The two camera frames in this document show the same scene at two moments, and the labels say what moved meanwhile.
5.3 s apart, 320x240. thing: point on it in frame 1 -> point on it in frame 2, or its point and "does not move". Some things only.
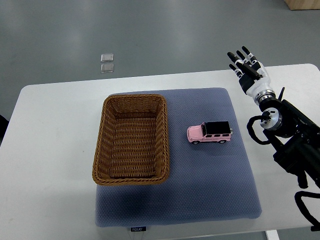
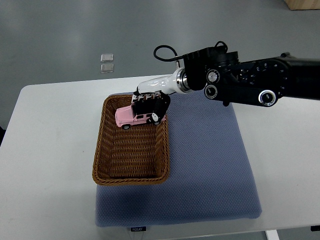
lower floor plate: x=107 y=68 does not move
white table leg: x=272 y=235 does not move
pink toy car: x=219 y=131 -> x=125 y=116
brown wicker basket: x=132 y=147 does not move
